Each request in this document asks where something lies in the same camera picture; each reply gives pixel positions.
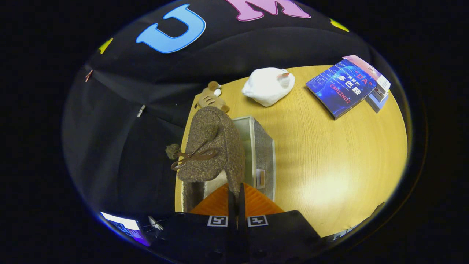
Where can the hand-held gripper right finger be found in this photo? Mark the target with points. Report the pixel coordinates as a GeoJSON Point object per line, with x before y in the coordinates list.
{"type": "Point", "coordinates": [242, 234]}

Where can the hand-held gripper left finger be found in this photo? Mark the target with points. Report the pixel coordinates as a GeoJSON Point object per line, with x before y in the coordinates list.
{"type": "Point", "coordinates": [231, 234]}

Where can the grey fabric storage box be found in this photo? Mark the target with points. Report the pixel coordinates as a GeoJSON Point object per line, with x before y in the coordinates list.
{"type": "Point", "coordinates": [262, 146]}

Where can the brown fuzzy shoe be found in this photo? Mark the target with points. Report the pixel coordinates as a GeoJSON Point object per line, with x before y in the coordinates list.
{"type": "Point", "coordinates": [216, 139]}

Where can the computer screen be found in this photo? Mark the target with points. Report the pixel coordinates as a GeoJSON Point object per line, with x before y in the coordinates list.
{"type": "Point", "coordinates": [124, 225]}

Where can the brown striped plush toy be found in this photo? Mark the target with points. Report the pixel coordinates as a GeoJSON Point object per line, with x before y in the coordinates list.
{"type": "Point", "coordinates": [210, 99]}

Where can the white plush toy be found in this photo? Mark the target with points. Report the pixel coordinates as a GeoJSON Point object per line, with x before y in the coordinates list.
{"type": "Point", "coordinates": [267, 86]}

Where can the silver cloth clip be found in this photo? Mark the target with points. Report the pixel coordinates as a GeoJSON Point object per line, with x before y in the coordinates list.
{"type": "Point", "coordinates": [140, 110]}

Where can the blue book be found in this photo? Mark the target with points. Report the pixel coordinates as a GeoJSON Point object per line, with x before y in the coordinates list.
{"type": "Point", "coordinates": [340, 88]}

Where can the grey-blue book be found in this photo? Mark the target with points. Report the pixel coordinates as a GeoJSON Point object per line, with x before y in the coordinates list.
{"type": "Point", "coordinates": [377, 102]}

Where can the pink book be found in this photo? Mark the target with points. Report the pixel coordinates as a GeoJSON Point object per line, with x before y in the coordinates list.
{"type": "Point", "coordinates": [368, 69]}

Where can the copper cloth clip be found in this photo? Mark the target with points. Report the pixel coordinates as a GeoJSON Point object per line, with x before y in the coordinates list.
{"type": "Point", "coordinates": [88, 75]}

